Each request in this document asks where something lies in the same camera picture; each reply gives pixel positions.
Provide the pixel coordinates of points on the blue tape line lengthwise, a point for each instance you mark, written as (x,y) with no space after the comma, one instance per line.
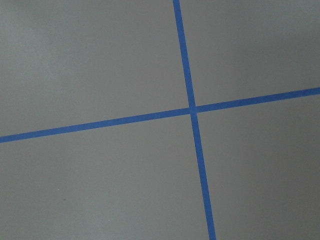
(194,120)

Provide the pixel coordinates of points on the blue tape line crosswise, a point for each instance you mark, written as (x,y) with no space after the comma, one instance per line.
(161,115)

